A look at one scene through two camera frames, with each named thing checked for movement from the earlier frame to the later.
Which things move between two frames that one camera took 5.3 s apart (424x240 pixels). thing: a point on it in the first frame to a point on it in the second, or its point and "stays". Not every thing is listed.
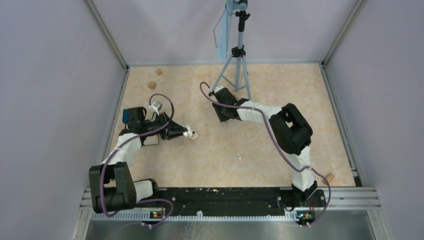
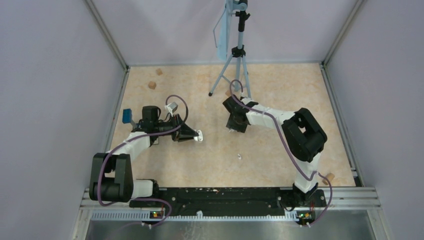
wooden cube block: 329,177 stays
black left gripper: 172,130 to 184,133
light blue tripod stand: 229,35 stays
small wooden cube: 152,85 stays
